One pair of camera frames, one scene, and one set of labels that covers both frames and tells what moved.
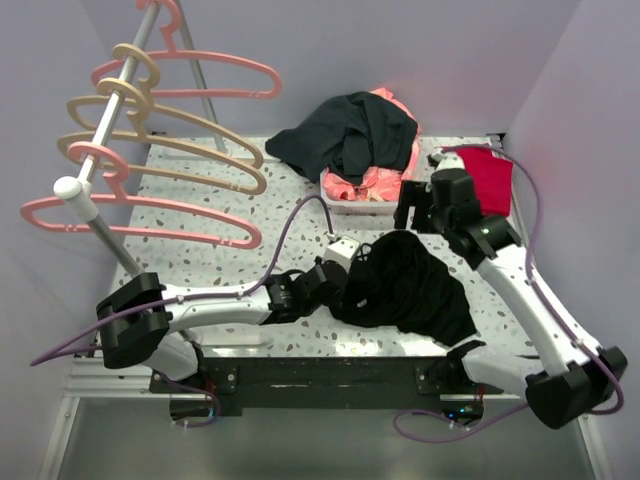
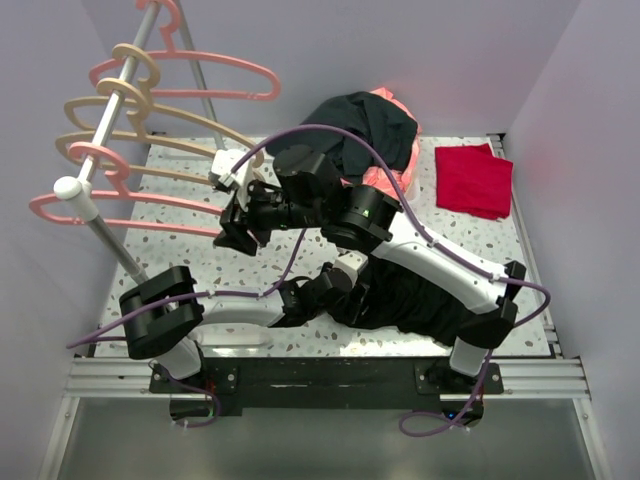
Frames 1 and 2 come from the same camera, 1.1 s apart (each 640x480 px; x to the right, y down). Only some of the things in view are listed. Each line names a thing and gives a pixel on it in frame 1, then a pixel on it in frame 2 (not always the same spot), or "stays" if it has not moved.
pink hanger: (30, 219) → (119, 193)
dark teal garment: (351, 137) stays
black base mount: (225, 386) stays
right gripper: (414, 194) → (235, 235)
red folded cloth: (492, 178) stays
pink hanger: (169, 52) stays
